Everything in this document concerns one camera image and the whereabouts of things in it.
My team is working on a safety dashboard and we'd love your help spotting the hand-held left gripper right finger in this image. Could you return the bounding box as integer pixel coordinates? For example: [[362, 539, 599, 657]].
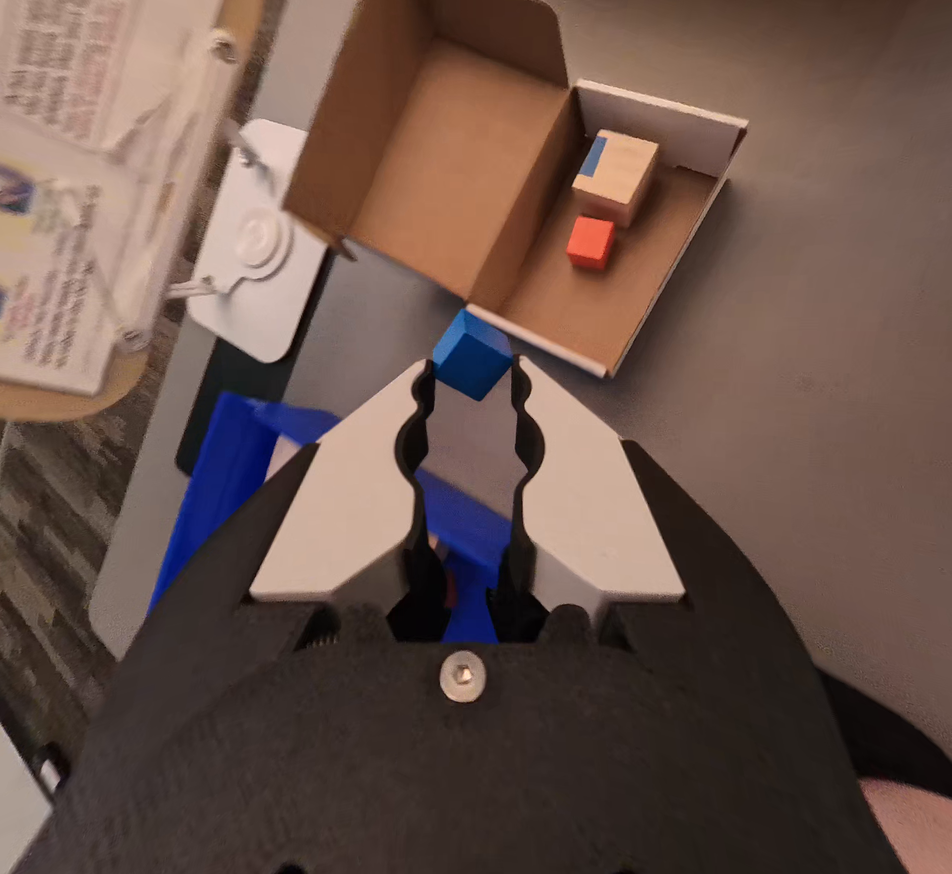
[[510, 355, 687, 613]]

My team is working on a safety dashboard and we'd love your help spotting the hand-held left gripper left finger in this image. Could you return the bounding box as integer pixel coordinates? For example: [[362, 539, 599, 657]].
[[249, 359, 438, 606]]

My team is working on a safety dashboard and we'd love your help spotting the blue plastic bin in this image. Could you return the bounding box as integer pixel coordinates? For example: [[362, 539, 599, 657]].
[[147, 391, 501, 646]]

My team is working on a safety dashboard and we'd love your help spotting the small blue cube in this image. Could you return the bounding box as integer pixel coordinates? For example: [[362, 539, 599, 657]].
[[433, 309, 514, 401]]

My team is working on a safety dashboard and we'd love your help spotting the small red cube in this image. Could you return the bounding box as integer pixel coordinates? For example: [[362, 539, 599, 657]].
[[567, 216, 617, 270]]

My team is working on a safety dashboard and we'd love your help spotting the wooden cube with blue stripe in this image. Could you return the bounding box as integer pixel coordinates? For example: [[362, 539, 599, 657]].
[[571, 130, 660, 230]]

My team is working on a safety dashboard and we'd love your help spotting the white cardboard mailer box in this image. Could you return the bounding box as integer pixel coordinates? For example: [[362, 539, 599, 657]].
[[264, 437, 321, 482], [283, 0, 750, 379]]

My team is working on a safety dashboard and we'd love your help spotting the white metal stand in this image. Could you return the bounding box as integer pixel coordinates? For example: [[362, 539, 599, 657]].
[[104, 26, 330, 364]]

